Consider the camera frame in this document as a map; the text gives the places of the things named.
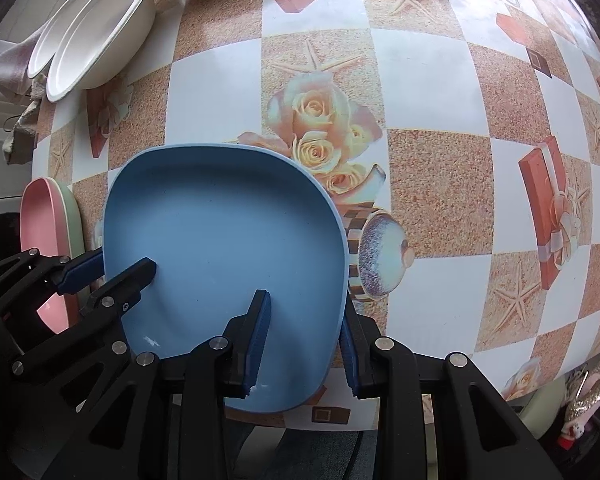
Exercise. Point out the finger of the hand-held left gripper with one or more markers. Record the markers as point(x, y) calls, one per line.
point(80, 274)
point(130, 280)

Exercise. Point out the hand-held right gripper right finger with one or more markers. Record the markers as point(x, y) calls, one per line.
point(349, 357)

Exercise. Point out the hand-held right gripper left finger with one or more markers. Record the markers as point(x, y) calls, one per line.
point(258, 340)

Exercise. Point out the blue plate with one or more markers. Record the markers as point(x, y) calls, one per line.
point(220, 220)

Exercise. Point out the pale green plate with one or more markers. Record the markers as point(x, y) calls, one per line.
point(74, 225)

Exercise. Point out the pink plate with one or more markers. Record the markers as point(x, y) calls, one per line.
point(35, 210)

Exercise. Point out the pale green round object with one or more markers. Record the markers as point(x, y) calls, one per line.
point(540, 410)

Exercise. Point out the grey cloth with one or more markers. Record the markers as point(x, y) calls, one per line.
point(10, 62)

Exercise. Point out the small white bowl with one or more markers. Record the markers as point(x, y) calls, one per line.
point(55, 35)

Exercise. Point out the glittery shoes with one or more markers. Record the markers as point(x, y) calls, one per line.
point(587, 392)

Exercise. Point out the large white bowl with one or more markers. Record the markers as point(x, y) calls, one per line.
point(100, 30)

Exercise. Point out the printed checkered tablecloth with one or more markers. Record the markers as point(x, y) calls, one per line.
point(430, 85)

